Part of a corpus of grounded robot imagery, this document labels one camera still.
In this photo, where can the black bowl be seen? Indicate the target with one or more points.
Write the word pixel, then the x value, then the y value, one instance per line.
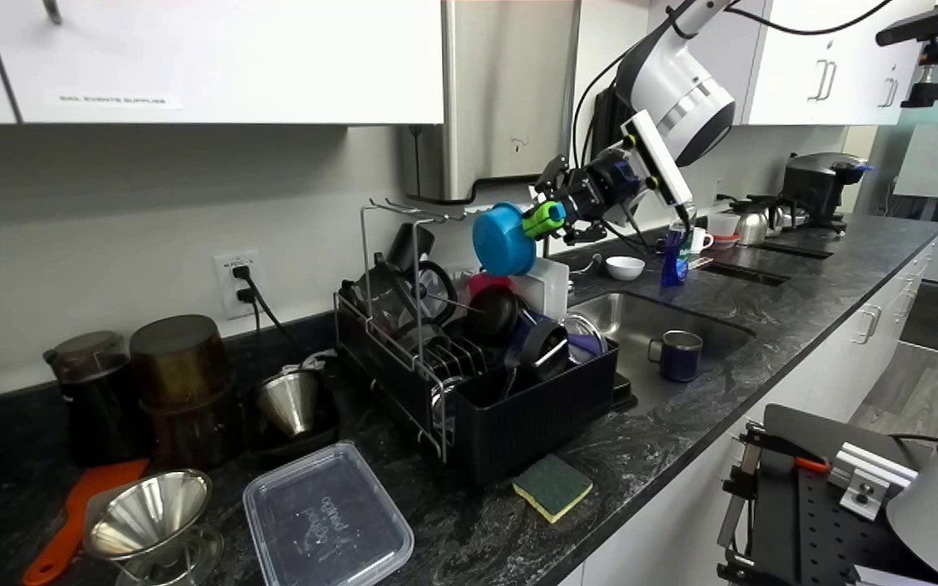
pixel 491 314

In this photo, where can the blue bottle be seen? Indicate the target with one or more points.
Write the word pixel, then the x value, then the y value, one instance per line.
pixel 675 266

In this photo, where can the black coffee machine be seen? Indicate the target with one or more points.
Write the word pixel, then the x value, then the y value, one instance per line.
pixel 816 190

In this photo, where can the red bowl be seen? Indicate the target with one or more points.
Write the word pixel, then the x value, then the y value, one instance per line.
pixel 486 288

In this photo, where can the steel cup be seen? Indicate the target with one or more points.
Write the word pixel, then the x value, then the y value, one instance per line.
pixel 291 400

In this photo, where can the green and yellow sponge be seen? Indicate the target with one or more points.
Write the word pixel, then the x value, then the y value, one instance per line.
pixel 553 486

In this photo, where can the orange spatula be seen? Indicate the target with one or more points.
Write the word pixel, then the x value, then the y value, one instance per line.
pixel 80 510

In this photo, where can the brown stacked canister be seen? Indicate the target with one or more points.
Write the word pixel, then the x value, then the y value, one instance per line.
pixel 181 368

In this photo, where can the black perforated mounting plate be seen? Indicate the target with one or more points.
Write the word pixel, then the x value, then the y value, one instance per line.
pixel 816 533

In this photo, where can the black overhead camera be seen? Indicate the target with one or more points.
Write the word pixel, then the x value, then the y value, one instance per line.
pixel 929 19

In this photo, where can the black dish drying rack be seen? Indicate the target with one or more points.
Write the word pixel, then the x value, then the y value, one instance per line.
pixel 536 425

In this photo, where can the white labelled wall cabinet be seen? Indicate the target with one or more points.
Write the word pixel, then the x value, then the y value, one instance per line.
pixel 218 54

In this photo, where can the stainless steel sink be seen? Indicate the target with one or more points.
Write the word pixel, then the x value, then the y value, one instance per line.
pixel 723 334

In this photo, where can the black counter mat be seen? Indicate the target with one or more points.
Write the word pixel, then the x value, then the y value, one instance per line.
pixel 795 250
pixel 748 275

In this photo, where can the black hanging cup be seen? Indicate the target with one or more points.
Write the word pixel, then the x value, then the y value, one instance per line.
pixel 409 250

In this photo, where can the white mug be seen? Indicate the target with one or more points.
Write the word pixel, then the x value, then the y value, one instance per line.
pixel 701 242

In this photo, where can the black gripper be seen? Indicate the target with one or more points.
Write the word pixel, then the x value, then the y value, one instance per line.
pixel 603 188

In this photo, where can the round dark lid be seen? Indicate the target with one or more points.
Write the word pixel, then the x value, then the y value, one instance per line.
pixel 436 291

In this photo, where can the large steel funnel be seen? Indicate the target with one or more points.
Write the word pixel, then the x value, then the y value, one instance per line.
pixel 148 515

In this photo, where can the dark blue plate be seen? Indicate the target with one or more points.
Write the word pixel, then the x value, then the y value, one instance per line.
pixel 537 345

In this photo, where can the black clamp with orange tip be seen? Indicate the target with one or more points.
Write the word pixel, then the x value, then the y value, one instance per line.
pixel 781 447

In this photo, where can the white wall power outlet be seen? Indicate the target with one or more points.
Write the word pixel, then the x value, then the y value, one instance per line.
pixel 229 266

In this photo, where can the white base cabinet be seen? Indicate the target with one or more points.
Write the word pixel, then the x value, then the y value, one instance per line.
pixel 816 378

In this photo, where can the dark blue steel-rimmed mug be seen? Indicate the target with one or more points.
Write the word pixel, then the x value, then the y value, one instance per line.
pixel 681 358

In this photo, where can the aluminium extrusion bar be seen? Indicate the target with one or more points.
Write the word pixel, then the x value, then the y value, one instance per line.
pixel 872 468

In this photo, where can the small white bowl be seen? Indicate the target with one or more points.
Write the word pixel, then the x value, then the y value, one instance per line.
pixel 625 268

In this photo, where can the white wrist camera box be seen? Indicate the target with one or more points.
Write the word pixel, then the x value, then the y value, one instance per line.
pixel 658 157

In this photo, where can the clear plastic container lid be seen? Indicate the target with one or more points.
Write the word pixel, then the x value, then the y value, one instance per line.
pixel 327 523

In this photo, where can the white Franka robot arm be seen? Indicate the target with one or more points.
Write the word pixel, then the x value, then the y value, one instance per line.
pixel 681 100

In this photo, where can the clear drinking glass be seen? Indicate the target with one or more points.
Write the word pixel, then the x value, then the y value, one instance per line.
pixel 585 343

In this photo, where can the dark glass jar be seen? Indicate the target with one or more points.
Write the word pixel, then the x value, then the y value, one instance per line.
pixel 96 394

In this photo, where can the stainless paper towel dispenser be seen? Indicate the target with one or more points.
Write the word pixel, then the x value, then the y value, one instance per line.
pixel 504 100

